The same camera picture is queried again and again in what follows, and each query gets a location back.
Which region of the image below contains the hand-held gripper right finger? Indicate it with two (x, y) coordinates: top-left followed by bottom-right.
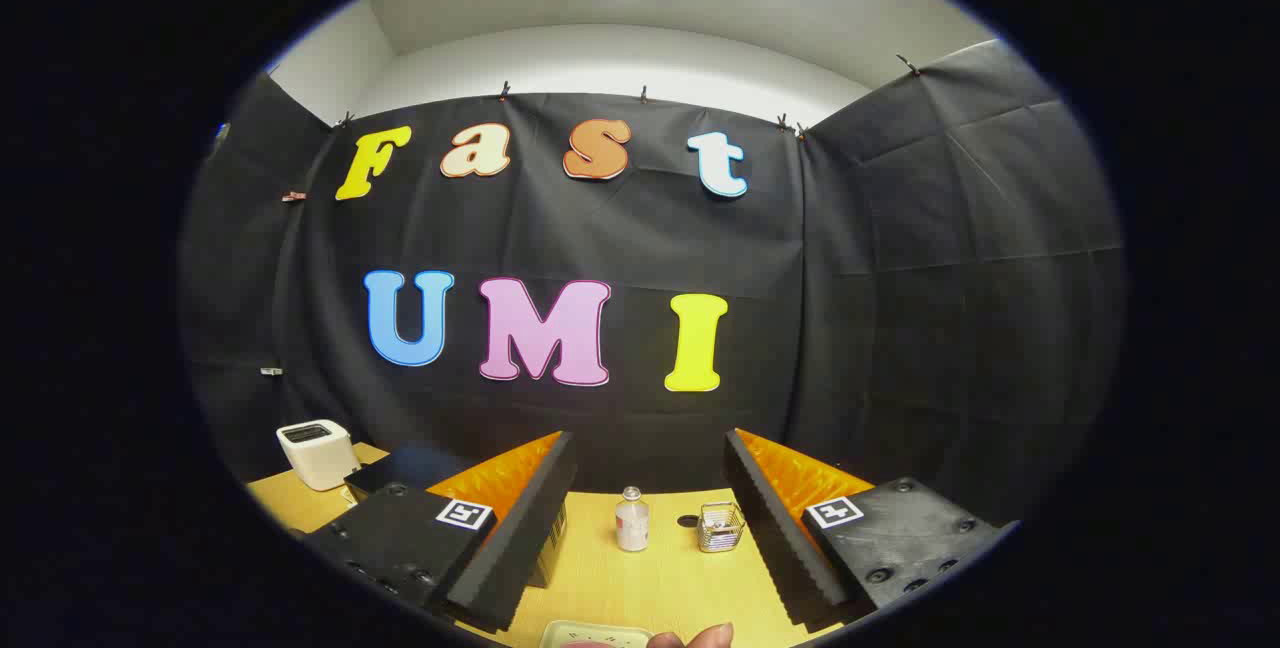
(723, 427), (1023, 629)

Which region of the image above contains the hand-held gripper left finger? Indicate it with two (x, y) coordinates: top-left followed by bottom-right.
(303, 430), (579, 634)

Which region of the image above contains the cream square food plate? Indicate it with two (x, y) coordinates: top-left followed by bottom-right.
(540, 620), (656, 648)

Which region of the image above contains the black toaster oven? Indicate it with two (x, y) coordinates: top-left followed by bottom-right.
(343, 443), (569, 589)

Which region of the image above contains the white toaster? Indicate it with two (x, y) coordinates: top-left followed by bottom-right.
(276, 419), (362, 492)

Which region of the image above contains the clear bottle with pink label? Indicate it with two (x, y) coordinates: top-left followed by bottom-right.
(615, 486), (650, 553)

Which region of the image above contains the wire mesh basket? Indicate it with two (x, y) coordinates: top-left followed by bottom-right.
(697, 501), (747, 554)

